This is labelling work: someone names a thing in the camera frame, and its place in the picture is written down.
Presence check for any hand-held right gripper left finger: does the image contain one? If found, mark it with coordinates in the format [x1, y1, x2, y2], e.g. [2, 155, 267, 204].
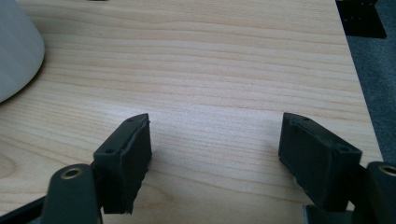
[92, 113, 153, 216]

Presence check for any white round container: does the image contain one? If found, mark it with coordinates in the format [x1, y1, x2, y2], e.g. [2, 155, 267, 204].
[0, 0, 46, 104]

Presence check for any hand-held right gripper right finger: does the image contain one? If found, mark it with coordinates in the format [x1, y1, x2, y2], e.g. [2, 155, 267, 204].
[277, 112, 363, 213]

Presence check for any black perforated metal bracket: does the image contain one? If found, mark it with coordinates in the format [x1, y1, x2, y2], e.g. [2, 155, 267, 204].
[334, 0, 388, 39]

